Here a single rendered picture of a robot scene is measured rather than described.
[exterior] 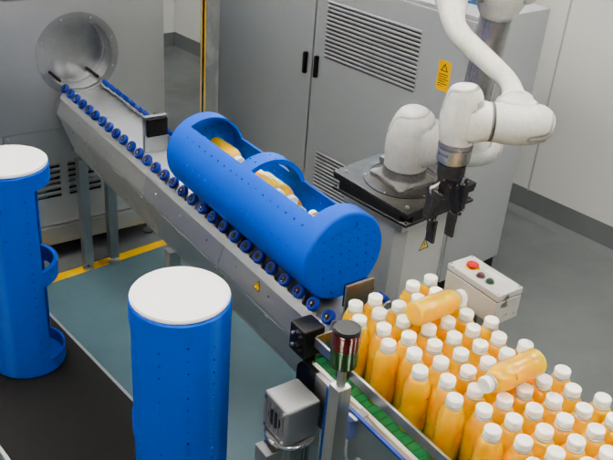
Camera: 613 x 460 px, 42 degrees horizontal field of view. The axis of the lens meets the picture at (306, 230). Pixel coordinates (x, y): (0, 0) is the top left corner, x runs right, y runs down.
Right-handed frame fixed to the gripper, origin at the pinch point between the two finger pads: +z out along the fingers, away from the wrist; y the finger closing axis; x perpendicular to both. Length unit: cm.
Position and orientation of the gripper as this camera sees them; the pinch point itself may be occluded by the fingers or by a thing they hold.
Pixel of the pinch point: (441, 228)
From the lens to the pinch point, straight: 223.1
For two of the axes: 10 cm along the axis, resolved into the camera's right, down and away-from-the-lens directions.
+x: 5.7, 4.3, -7.0
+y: -8.2, 2.3, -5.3
